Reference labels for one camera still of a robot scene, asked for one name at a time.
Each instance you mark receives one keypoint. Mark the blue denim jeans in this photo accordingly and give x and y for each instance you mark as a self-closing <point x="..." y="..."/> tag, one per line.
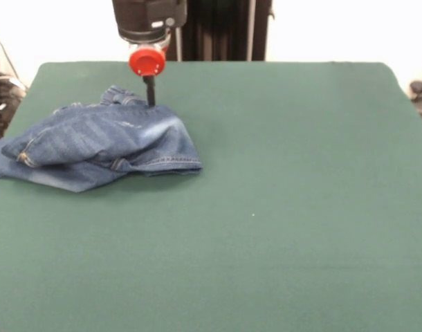
<point x="103" y="148"/>

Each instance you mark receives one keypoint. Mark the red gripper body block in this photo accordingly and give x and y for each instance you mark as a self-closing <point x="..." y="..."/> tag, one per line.
<point x="147" y="62"/>

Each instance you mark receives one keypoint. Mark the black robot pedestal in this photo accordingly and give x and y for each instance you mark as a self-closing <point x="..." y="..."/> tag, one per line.
<point x="228" y="31"/>

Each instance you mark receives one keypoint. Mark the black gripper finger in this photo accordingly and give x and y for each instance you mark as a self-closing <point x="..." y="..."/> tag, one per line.
<point x="150" y="91"/>

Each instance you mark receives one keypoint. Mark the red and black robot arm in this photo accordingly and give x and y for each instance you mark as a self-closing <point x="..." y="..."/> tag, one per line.
<point x="145" y="17"/>

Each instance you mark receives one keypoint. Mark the dark green table cloth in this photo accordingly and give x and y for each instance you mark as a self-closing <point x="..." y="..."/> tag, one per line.
<point x="301" y="259"/>

